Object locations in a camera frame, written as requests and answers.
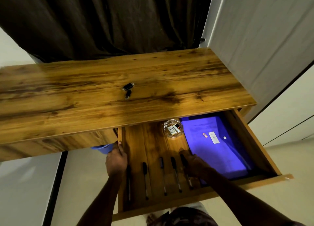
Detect wooden desk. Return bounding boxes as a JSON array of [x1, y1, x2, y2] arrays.
[[0, 47, 257, 162]]

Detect clear glass ashtray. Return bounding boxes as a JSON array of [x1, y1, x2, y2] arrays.
[[163, 120, 184, 138]]

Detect person's foot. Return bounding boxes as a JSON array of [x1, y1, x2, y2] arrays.
[[146, 212, 158, 226]]

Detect person's left forearm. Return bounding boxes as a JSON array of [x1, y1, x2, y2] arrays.
[[77, 172, 123, 226]]

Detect wooden desk drawer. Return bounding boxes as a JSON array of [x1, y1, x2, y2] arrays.
[[112, 108, 294, 221]]

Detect person's left hand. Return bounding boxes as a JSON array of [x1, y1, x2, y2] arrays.
[[105, 141, 128, 178]]

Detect black pen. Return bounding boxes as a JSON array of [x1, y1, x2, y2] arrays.
[[170, 156, 183, 193], [159, 156, 167, 196], [142, 162, 149, 201], [126, 165, 132, 205], [180, 154, 194, 190]]

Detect person's right forearm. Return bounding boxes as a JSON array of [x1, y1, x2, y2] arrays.
[[206, 169, 306, 226]]

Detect blue document folder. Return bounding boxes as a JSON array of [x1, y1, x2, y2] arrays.
[[180, 116, 254, 186]]

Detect dark brown curtain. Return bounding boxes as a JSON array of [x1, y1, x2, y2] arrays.
[[0, 0, 215, 63]]

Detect blue cloth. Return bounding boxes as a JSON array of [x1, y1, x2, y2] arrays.
[[90, 144, 114, 156]]

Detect person's patterned shorts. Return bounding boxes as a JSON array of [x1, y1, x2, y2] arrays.
[[157, 202, 219, 226]]

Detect person's right hand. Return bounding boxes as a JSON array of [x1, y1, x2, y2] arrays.
[[179, 150, 212, 183]]

